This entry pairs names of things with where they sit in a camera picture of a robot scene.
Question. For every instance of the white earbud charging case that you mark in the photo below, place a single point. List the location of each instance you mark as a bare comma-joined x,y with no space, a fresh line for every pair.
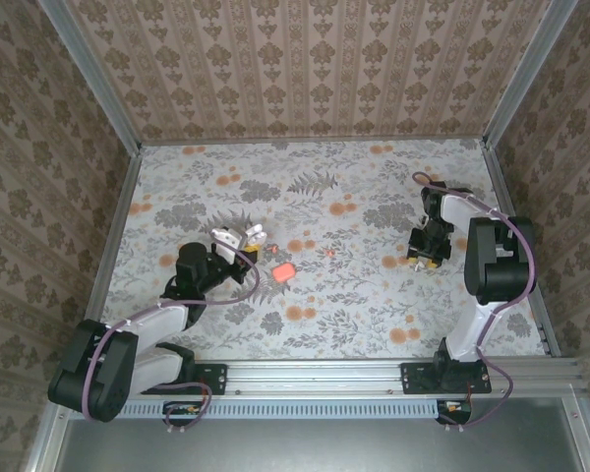
254,233

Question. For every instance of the orange silicone case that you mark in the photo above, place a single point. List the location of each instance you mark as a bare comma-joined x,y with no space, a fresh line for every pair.
283,272

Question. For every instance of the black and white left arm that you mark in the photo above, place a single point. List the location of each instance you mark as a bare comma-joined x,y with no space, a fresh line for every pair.
157,317

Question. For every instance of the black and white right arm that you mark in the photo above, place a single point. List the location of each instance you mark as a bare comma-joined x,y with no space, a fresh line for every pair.
472,334

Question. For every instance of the floral print tablecloth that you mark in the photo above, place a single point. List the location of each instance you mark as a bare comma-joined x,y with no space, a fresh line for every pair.
275,167

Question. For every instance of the black controller board box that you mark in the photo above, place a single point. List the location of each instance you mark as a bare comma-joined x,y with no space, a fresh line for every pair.
182,410
454,410

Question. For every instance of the grey metal sheet panel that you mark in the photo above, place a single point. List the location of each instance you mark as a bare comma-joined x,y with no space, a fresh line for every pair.
300,447

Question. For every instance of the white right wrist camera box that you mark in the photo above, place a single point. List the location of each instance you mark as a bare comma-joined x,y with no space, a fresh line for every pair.
418,265

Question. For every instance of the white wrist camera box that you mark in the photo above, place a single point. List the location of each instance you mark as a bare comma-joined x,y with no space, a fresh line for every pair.
418,265
226,241

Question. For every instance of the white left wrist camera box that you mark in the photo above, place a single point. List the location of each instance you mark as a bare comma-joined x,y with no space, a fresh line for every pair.
226,241

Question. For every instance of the aluminium table side rail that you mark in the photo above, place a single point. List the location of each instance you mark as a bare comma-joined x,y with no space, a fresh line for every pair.
497,172
109,246

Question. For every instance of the aluminium frame post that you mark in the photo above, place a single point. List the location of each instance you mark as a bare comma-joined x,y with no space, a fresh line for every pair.
94,74
526,74

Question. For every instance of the aluminium frame bar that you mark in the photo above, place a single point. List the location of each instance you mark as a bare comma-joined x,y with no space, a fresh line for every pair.
46,442
577,432

